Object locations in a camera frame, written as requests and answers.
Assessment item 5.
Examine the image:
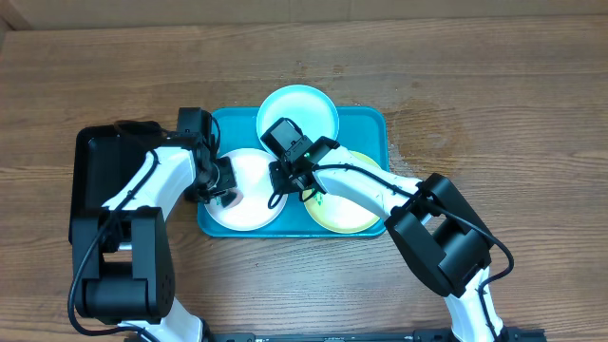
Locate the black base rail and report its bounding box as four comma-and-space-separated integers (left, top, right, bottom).
206, 327, 547, 342

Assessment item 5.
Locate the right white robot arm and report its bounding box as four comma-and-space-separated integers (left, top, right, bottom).
267, 137, 506, 341

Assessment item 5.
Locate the green rimmed yellow plate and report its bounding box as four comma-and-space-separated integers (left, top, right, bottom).
301, 150, 384, 235

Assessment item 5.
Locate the teal plastic tray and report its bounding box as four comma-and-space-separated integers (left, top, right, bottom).
198, 106, 390, 238

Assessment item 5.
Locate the black rectangular water tray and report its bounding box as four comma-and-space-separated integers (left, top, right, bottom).
70, 122, 161, 219

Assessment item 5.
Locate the light blue plate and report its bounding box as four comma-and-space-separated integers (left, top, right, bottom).
256, 85, 339, 155

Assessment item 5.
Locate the white plate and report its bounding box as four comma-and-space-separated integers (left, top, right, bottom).
204, 148, 287, 232

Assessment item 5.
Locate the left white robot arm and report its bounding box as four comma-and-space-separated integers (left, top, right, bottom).
66, 107, 237, 341

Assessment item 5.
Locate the black pink sponge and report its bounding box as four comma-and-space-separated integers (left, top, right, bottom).
219, 189, 243, 209

